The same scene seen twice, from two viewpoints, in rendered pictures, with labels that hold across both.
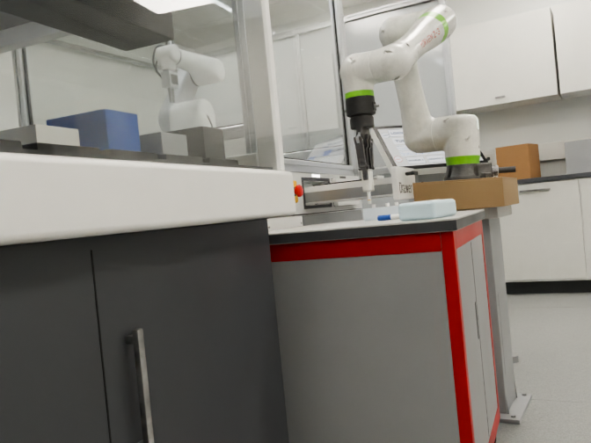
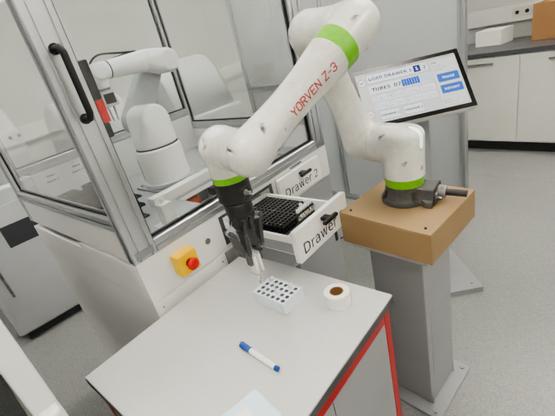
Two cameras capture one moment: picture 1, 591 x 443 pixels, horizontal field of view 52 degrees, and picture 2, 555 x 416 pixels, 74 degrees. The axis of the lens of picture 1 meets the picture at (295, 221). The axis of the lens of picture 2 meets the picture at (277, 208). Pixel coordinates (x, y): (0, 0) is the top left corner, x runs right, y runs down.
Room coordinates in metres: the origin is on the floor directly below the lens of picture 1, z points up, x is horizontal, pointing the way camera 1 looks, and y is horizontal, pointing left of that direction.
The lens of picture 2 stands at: (1.12, -0.68, 1.45)
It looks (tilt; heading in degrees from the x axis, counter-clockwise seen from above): 25 degrees down; 22
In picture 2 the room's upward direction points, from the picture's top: 14 degrees counter-clockwise
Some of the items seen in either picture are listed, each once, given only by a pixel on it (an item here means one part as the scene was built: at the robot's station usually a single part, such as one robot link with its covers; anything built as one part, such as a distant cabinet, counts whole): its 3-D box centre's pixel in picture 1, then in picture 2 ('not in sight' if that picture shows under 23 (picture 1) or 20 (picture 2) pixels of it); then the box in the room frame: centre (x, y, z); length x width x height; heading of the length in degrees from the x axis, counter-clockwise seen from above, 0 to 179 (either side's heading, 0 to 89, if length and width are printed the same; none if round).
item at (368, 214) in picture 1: (386, 213); (277, 294); (1.92, -0.29, 0.78); 0.12 x 0.08 x 0.04; 65
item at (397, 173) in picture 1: (404, 183); (321, 225); (2.14, -0.39, 0.87); 0.29 x 0.02 x 0.11; 157
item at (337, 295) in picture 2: not in sight; (337, 296); (1.91, -0.46, 0.78); 0.07 x 0.07 x 0.04
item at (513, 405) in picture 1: (475, 308); (415, 309); (2.31, -0.65, 0.38); 0.30 x 0.30 x 0.76; 61
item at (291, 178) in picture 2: (346, 192); (300, 178); (2.56, -0.22, 0.87); 0.29 x 0.02 x 0.11; 157
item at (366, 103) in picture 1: (361, 107); (234, 189); (1.93, -0.24, 1.12); 0.12 x 0.09 x 0.06; 65
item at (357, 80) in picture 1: (360, 76); (224, 153); (1.92, -0.25, 1.22); 0.13 x 0.11 x 0.14; 54
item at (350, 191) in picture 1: (347, 192); (273, 219); (2.22, -0.20, 0.86); 0.40 x 0.26 x 0.06; 67
